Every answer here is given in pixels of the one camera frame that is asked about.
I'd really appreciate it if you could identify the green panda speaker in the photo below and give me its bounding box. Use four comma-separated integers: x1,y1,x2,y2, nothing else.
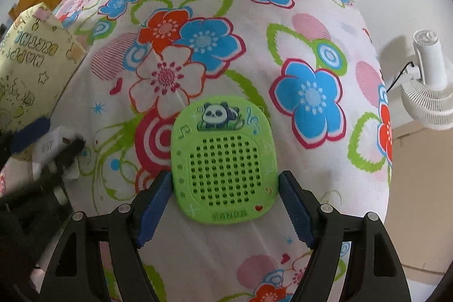
170,96,278,225

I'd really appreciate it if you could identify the floral tablecloth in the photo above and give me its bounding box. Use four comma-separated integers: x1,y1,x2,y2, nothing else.
0,0,394,302

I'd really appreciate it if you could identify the white floor fan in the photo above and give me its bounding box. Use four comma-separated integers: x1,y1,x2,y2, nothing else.
401,29,452,130

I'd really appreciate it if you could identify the yellow patterned storage box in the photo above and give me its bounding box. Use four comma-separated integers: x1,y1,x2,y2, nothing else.
1,3,86,132

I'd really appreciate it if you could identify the black floor fan cable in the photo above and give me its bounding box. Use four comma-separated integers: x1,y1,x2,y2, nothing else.
385,60,416,94

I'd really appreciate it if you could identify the white 45W charger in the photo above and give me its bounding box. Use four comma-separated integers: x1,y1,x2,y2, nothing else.
31,127,82,180

